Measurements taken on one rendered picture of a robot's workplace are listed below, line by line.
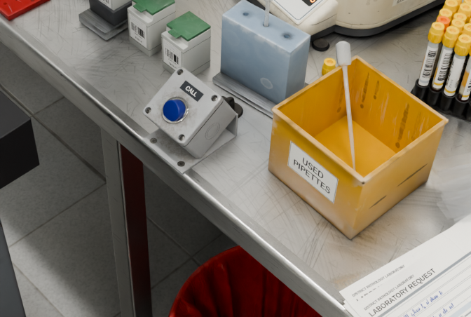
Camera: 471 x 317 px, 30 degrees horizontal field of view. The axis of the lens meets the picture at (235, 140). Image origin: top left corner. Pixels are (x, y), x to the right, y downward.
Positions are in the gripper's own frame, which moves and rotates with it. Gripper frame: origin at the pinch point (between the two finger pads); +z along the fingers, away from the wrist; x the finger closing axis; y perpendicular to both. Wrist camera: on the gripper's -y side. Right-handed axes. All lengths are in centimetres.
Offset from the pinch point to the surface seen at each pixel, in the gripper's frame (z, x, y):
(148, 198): 94, -27, 28
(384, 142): 5.0, -6.1, -39.4
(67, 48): 6.1, 8.9, -0.2
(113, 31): 5.1, 3.2, -2.7
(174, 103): -1.3, 11.2, -22.4
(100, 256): 94, -9, 24
